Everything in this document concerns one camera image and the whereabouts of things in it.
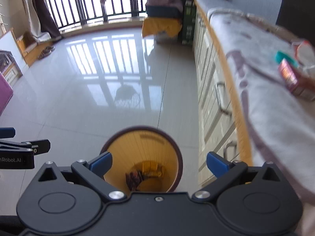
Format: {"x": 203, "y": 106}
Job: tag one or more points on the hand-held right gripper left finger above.
{"x": 101, "y": 163}

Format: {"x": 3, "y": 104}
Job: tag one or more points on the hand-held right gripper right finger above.
{"x": 217, "y": 164}

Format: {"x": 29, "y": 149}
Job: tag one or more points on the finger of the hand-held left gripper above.
{"x": 7, "y": 132}
{"x": 40, "y": 146}

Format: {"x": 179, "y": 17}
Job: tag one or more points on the brown corrugated cardboard piece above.
{"x": 134, "y": 179}

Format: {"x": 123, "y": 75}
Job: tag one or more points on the yellow ribbed waste bin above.
{"x": 147, "y": 147}

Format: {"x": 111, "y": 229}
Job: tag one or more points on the yellow box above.
{"x": 151, "y": 168}

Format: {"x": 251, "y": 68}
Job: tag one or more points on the purple board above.
{"x": 5, "y": 93}

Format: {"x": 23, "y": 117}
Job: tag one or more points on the small white cabinet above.
{"x": 12, "y": 73}

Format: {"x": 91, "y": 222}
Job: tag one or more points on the wooden step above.
{"x": 30, "y": 51}

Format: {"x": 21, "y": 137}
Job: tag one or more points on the white panel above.
{"x": 9, "y": 41}

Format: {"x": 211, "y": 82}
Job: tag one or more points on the printed blanket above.
{"x": 258, "y": 78}

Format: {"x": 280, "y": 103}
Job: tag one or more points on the white cabinet with wooden edge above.
{"x": 206, "y": 66}

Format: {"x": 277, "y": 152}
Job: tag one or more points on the teal lid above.
{"x": 283, "y": 56}

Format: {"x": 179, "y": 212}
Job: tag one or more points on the brown and white curtain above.
{"x": 44, "y": 9}

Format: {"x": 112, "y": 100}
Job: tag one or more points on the white plastic bag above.
{"x": 305, "y": 51}

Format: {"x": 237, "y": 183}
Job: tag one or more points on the green cardboard box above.
{"x": 188, "y": 24}

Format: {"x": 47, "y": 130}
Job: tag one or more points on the black balcony railing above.
{"x": 81, "y": 5}

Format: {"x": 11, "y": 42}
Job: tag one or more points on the yellow cloth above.
{"x": 157, "y": 25}

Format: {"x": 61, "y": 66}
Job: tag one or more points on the dark flat cushion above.
{"x": 162, "y": 11}

